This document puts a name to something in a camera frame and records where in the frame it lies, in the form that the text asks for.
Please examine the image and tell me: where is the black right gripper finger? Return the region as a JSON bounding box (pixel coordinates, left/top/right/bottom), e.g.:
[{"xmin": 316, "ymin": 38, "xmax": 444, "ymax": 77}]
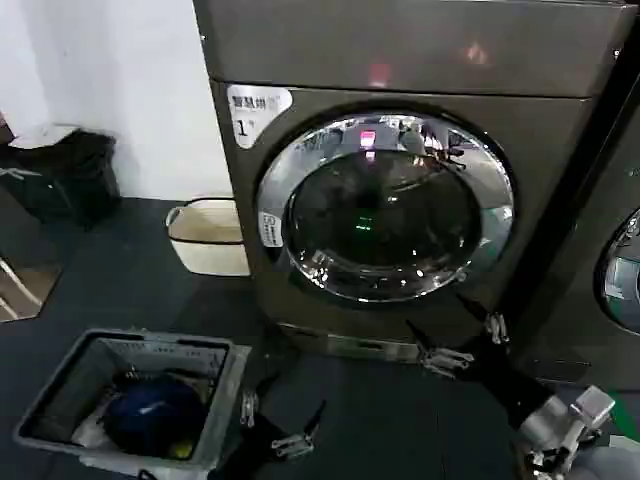
[
  {"xmin": 455, "ymin": 294, "xmax": 510, "ymax": 346},
  {"xmin": 404, "ymin": 319, "xmax": 475, "ymax": 372}
]

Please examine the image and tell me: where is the white cloth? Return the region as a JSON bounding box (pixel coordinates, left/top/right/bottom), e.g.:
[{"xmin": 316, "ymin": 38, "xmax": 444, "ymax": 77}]
[{"xmin": 71, "ymin": 408, "xmax": 132, "ymax": 450}]

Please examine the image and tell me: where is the grey plastic laundry basket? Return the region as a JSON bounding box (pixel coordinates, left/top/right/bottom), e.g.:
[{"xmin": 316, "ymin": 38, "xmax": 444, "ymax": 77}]
[{"xmin": 12, "ymin": 327, "xmax": 254, "ymax": 477}]

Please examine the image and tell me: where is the grey dryer with number sticker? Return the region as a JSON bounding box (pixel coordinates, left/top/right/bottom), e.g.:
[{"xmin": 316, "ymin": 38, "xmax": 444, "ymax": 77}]
[{"xmin": 192, "ymin": 0, "xmax": 639, "ymax": 359}]

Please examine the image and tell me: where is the black waste bin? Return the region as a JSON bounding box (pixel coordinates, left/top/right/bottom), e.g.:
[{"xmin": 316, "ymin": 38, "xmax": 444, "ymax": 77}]
[{"xmin": 0, "ymin": 128, "xmax": 122, "ymax": 227}]

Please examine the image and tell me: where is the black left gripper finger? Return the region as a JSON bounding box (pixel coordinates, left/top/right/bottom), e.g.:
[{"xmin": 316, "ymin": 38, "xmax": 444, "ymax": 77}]
[
  {"xmin": 239, "ymin": 372, "xmax": 281, "ymax": 430},
  {"xmin": 269, "ymin": 398, "xmax": 329, "ymax": 457}
]

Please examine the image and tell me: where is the grey dryer without sticker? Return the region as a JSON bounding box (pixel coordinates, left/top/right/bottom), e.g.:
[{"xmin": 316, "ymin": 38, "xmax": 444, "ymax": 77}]
[{"xmin": 509, "ymin": 74, "xmax": 640, "ymax": 394}]

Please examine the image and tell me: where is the cream tub with handles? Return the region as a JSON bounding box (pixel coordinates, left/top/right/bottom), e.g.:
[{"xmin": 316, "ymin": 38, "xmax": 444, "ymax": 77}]
[{"xmin": 165, "ymin": 196, "xmax": 252, "ymax": 277}]

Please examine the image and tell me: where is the round chrome glass dryer door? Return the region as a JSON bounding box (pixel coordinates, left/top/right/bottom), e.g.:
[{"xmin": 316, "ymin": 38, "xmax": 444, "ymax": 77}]
[
  {"xmin": 592, "ymin": 206, "xmax": 640, "ymax": 337},
  {"xmin": 256, "ymin": 101, "xmax": 516, "ymax": 304}
]

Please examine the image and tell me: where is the dark blue garment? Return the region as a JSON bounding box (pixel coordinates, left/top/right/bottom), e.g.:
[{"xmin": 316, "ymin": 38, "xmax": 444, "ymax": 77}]
[{"xmin": 102, "ymin": 372, "xmax": 207, "ymax": 454}]

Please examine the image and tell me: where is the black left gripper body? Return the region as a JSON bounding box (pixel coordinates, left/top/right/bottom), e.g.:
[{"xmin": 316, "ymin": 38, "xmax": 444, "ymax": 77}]
[{"xmin": 214, "ymin": 415, "xmax": 290, "ymax": 480}]

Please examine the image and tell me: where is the white metal frame leg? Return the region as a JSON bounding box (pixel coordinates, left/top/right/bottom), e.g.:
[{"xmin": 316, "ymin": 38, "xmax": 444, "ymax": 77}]
[{"xmin": 0, "ymin": 258, "xmax": 42, "ymax": 314}]

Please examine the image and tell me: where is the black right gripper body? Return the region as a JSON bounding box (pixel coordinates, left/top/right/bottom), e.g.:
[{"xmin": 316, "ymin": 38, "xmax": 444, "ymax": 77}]
[{"xmin": 463, "ymin": 333, "xmax": 552, "ymax": 427}]

